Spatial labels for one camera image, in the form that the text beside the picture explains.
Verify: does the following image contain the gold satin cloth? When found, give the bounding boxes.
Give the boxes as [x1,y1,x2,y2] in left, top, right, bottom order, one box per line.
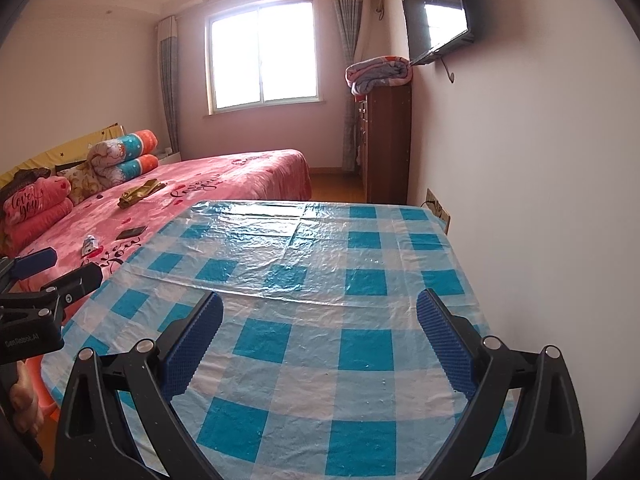
[118,178,166,209]

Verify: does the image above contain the wooden wall socket plate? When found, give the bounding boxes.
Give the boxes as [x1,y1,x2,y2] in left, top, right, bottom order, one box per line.
[424,187,452,235]

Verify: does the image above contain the orange plastic chair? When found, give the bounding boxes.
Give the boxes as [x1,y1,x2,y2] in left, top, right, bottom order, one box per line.
[29,355,63,422]

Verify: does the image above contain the person's left hand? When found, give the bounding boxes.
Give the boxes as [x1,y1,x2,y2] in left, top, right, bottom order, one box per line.
[11,370,45,436]

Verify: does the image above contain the dark cloth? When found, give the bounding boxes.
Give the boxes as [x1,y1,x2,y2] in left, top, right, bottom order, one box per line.
[0,167,53,198]

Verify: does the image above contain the folded colourful blanket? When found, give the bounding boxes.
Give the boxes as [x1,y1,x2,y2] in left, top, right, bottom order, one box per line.
[344,55,415,97]

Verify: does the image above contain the blue checked tablecloth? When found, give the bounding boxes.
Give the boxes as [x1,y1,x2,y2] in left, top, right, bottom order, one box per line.
[40,199,516,480]

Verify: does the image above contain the blue and orange bolster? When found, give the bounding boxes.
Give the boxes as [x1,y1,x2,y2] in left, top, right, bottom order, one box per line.
[117,129,160,158]
[112,155,160,181]

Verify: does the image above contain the checked grey curtain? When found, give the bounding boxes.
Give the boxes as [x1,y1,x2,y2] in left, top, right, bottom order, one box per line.
[329,0,367,175]
[156,15,182,153]

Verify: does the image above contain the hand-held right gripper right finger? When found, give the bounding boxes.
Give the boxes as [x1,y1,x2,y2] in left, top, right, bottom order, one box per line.
[416,287,588,480]

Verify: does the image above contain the rolled floral quilt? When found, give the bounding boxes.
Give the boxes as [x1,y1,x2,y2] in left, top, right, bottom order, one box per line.
[86,137,126,188]

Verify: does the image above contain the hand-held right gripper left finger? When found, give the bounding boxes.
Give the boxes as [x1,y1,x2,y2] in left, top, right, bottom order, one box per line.
[52,290,226,480]

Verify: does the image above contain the brown wooden cabinet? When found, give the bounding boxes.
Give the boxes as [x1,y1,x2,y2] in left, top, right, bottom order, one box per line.
[356,82,412,206]

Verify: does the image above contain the colourful folded quilts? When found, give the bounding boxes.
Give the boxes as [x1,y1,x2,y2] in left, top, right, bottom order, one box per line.
[0,122,126,191]

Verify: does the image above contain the black wall television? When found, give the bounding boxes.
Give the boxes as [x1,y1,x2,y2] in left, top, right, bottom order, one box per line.
[401,0,476,67]

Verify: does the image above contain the pink bed cover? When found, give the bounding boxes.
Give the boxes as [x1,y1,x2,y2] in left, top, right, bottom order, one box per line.
[10,148,313,293]

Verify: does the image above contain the floral pillow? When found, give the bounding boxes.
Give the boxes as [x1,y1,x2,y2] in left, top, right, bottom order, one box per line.
[56,165,108,206]

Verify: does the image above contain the folded pink blanket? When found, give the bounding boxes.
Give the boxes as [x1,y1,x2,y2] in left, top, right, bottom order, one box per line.
[2,176,75,256]

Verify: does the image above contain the window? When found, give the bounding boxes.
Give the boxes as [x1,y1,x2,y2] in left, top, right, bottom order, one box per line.
[204,0,328,117]

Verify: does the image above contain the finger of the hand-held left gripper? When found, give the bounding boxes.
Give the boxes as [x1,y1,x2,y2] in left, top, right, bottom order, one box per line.
[0,247,57,293]
[0,264,104,326]

